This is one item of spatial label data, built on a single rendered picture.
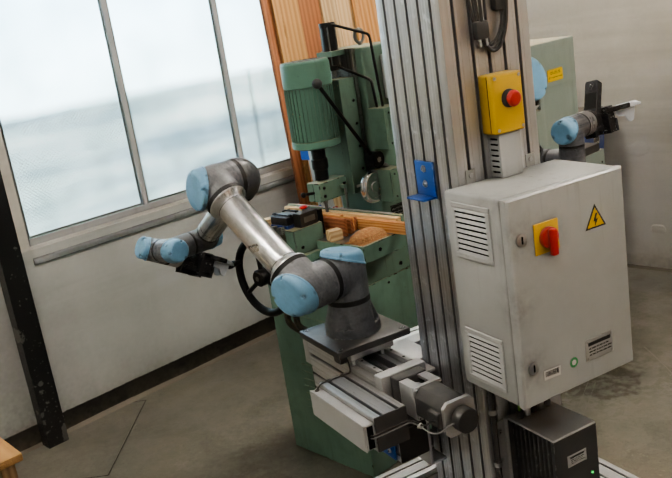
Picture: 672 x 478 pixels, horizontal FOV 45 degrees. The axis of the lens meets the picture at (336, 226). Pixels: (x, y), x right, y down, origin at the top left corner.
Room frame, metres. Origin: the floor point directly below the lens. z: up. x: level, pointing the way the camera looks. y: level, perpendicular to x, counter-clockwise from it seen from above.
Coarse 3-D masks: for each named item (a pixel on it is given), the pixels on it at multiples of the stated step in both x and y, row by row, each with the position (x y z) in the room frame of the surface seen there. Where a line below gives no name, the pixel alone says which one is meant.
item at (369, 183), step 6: (366, 174) 2.90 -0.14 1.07; (372, 174) 2.91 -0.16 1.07; (366, 180) 2.88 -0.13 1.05; (372, 180) 2.91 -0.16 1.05; (360, 186) 2.89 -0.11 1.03; (366, 186) 2.88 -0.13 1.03; (372, 186) 2.90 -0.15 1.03; (378, 186) 2.92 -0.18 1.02; (366, 192) 2.88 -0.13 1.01; (372, 192) 2.90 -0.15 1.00; (378, 192) 2.92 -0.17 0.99; (366, 198) 2.88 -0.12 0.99; (372, 198) 2.89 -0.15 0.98; (378, 198) 2.92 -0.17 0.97
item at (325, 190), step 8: (336, 176) 2.96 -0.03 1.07; (344, 176) 2.96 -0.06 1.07; (312, 184) 2.90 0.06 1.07; (320, 184) 2.87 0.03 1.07; (328, 184) 2.90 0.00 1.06; (336, 184) 2.93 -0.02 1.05; (320, 192) 2.87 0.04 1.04; (328, 192) 2.90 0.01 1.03; (336, 192) 2.92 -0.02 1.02; (312, 200) 2.91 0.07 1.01; (320, 200) 2.87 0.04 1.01
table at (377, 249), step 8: (320, 240) 2.73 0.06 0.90; (344, 240) 2.68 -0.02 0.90; (384, 240) 2.63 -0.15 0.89; (392, 240) 2.66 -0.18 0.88; (400, 240) 2.69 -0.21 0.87; (320, 248) 2.73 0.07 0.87; (360, 248) 2.58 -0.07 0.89; (368, 248) 2.58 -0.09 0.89; (376, 248) 2.61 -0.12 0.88; (384, 248) 2.63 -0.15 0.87; (392, 248) 2.66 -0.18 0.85; (400, 248) 2.68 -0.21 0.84; (312, 256) 2.69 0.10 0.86; (368, 256) 2.58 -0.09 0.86; (376, 256) 2.60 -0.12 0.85
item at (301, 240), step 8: (312, 224) 2.74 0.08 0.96; (320, 224) 2.76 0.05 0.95; (288, 232) 2.69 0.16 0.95; (296, 232) 2.68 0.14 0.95; (304, 232) 2.71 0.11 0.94; (312, 232) 2.73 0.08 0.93; (320, 232) 2.75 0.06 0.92; (288, 240) 2.70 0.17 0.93; (296, 240) 2.68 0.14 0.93; (304, 240) 2.70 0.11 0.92; (312, 240) 2.73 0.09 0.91; (296, 248) 2.68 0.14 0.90; (304, 248) 2.70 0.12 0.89; (312, 248) 2.72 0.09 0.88
